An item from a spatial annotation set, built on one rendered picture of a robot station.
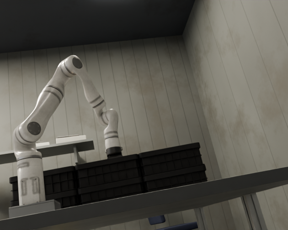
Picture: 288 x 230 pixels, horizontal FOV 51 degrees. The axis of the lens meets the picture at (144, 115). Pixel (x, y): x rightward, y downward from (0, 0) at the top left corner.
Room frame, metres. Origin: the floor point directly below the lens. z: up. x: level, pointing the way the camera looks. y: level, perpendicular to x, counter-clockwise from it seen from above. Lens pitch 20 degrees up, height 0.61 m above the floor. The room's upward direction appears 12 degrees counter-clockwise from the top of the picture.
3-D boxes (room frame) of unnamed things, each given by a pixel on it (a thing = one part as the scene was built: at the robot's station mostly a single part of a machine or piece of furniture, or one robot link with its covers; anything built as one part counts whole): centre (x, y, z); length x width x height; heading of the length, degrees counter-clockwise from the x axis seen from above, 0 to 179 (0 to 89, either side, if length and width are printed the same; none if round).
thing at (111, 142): (1.50, 0.19, 1.03); 0.11 x 0.09 x 0.06; 5
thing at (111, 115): (1.47, 0.18, 1.12); 0.09 x 0.07 x 0.15; 58
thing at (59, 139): (3.77, 0.99, 1.78); 0.40 x 0.38 x 0.10; 100
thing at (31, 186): (1.14, 0.47, 0.84); 0.09 x 0.09 x 0.17; 14
